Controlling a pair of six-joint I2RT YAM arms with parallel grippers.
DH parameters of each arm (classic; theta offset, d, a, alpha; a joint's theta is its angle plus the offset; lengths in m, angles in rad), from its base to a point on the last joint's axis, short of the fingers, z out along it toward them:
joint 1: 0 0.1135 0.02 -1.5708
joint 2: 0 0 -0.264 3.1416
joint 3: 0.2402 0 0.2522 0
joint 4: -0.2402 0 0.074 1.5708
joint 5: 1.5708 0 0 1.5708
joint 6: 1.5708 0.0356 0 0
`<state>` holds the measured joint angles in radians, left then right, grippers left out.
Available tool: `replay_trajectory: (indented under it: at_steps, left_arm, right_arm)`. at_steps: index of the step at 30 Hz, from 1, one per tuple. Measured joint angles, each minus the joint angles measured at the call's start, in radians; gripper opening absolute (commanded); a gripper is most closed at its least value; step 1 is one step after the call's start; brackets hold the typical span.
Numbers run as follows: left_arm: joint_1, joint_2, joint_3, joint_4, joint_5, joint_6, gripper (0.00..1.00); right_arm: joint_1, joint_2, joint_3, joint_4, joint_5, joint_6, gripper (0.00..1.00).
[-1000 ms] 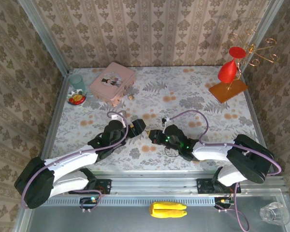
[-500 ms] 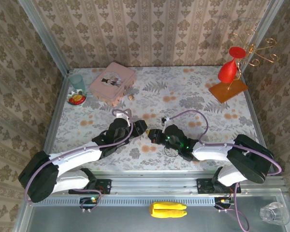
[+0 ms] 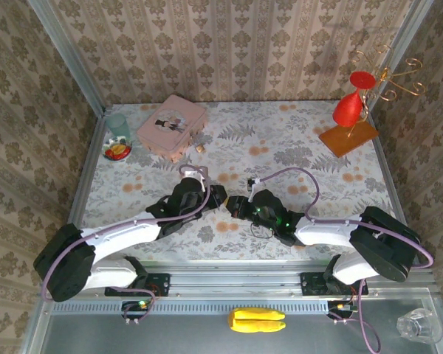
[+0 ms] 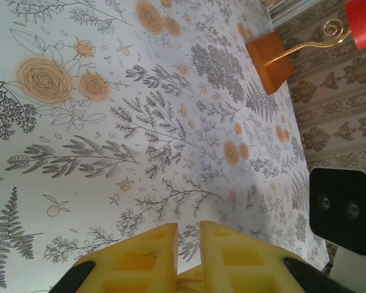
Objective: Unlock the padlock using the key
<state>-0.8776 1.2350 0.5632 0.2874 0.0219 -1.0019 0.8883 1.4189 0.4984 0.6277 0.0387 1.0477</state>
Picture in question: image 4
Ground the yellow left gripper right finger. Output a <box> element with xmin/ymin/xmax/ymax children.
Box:
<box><xmin>199</xmin><ymin>220</ymin><xmax>300</xmax><ymax>293</ymax></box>

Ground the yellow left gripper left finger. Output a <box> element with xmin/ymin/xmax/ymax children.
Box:
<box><xmin>73</xmin><ymin>222</ymin><xmax>180</xmax><ymax>293</ymax></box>

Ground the floral tablecloth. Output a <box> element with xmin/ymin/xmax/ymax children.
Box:
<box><xmin>0</xmin><ymin>0</ymin><xmax>330</xmax><ymax>293</ymax></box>

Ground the orange wooden stand base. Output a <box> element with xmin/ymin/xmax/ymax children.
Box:
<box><xmin>245</xmin><ymin>32</ymin><xmax>294</xmax><ymax>95</ymax></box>

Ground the red wine glass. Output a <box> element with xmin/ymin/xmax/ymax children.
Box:
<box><xmin>343</xmin><ymin>0</ymin><xmax>366</xmax><ymax>51</ymax></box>

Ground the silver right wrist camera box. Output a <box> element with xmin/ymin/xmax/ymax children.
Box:
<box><xmin>309</xmin><ymin>166</ymin><xmax>366</xmax><ymax>256</ymax></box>

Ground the gold wire glass stand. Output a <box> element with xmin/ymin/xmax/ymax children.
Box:
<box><xmin>264</xmin><ymin>18</ymin><xmax>351</xmax><ymax>67</ymax></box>

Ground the aluminium frame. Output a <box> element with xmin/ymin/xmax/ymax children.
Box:
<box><xmin>267</xmin><ymin>0</ymin><xmax>296</xmax><ymax>27</ymax></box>

